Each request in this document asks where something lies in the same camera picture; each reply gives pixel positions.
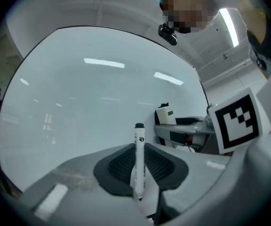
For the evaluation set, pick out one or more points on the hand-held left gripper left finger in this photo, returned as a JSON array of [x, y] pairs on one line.
[[83, 173]]

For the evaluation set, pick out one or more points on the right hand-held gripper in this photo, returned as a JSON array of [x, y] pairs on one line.
[[236, 121]]

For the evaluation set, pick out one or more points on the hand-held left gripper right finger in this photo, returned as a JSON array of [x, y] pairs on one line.
[[196, 173]]

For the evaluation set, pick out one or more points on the white whiteboard eraser black felt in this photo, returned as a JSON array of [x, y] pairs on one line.
[[166, 116]]

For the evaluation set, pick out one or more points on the large white whiteboard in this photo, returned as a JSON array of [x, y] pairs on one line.
[[79, 91]]

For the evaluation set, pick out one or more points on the long ceiling light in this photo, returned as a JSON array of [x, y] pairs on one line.
[[228, 26]]

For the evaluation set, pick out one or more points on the person's face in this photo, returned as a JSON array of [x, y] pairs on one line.
[[189, 8]]

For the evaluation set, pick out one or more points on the black head-mounted camera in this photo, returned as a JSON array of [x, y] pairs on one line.
[[168, 35]]

